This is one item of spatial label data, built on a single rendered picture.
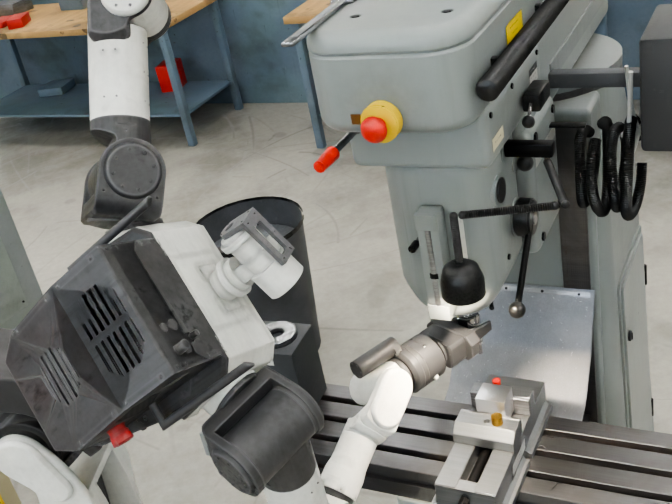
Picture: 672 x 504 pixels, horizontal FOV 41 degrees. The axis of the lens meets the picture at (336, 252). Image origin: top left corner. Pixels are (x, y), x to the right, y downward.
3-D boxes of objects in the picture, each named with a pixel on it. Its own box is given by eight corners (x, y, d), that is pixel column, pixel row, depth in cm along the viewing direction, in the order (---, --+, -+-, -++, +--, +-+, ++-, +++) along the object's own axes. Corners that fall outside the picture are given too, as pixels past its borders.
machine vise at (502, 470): (505, 526, 169) (500, 482, 164) (431, 509, 176) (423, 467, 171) (553, 406, 195) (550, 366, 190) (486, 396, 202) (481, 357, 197)
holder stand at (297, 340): (308, 422, 206) (290, 350, 196) (223, 412, 214) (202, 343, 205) (327, 388, 215) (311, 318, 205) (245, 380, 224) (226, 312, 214)
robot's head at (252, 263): (257, 314, 133) (300, 282, 130) (207, 268, 130) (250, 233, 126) (264, 290, 139) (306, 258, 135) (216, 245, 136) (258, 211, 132)
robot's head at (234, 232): (249, 288, 133) (282, 270, 128) (207, 248, 130) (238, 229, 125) (266, 260, 137) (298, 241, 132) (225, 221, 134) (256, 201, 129)
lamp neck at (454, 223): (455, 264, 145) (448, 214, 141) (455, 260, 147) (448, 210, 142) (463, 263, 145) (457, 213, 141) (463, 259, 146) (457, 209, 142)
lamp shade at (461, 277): (441, 307, 146) (436, 275, 143) (442, 283, 153) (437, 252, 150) (486, 304, 145) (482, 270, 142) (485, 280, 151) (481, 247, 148)
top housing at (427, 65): (471, 138, 129) (459, 28, 121) (309, 137, 141) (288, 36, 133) (551, 30, 164) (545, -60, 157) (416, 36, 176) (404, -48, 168)
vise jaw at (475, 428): (514, 453, 175) (512, 437, 173) (453, 442, 181) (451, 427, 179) (523, 433, 180) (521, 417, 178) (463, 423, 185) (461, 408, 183)
